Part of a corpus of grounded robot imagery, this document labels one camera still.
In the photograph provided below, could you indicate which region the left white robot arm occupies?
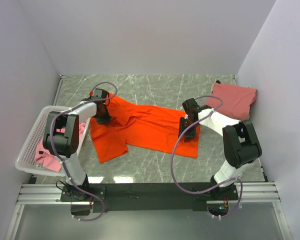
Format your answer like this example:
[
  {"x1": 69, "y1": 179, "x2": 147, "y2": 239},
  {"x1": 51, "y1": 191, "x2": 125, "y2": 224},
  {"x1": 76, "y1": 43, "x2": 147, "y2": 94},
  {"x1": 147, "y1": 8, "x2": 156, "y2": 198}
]
[{"x1": 42, "y1": 88, "x2": 111, "y2": 201}]

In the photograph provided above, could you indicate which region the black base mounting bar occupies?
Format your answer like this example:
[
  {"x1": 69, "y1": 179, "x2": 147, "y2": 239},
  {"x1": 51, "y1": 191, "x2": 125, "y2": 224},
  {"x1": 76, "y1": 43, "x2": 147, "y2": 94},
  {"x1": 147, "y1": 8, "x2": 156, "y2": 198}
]
[{"x1": 59, "y1": 182, "x2": 240, "y2": 213}]

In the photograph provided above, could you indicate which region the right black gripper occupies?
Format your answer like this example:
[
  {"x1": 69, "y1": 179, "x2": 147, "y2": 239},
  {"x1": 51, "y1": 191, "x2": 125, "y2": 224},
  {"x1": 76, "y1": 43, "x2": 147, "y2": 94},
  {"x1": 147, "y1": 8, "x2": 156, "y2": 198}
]
[{"x1": 177, "y1": 117, "x2": 199, "y2": 143}]

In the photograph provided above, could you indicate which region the white plastic laundry basket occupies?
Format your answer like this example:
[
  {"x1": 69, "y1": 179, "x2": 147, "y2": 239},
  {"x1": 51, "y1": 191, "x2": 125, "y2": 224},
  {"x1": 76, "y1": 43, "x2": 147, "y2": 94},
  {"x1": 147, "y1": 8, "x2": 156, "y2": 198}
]
[{"x1": 15, "y1": 105, "x2": 90, "y2": 177}]

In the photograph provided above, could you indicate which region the orange polo shirt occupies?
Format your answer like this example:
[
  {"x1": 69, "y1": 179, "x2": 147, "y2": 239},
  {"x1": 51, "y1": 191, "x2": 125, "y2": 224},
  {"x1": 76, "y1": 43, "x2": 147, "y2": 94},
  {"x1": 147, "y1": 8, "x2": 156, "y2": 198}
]
[{"x1": 90, "y1": 96, "x2": 199, "y2": 163}]

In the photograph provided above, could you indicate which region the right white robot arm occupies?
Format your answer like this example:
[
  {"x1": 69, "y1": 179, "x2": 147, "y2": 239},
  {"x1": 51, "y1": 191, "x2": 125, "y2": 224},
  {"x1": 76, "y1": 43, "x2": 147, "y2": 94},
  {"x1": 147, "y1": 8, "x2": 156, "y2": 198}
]
[{"x1": 172, "y1": 98, "x2": 262, "y2": 200}]

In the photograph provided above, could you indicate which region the folded pink t shirt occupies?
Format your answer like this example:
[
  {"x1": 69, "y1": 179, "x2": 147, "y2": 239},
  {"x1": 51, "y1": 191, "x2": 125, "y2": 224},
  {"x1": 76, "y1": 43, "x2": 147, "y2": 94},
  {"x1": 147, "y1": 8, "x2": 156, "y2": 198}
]
[{"x1": 205, "y1": 83, "x2": 258, "y2": 121}]

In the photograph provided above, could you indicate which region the crumpled pink shirt in basket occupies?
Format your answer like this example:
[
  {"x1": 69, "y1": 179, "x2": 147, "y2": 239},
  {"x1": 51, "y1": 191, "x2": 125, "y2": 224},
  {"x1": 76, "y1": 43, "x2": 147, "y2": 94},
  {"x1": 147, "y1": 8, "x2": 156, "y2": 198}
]
[{"x1": 34, "y1": 122, "x2": 86, "y2": 172}]

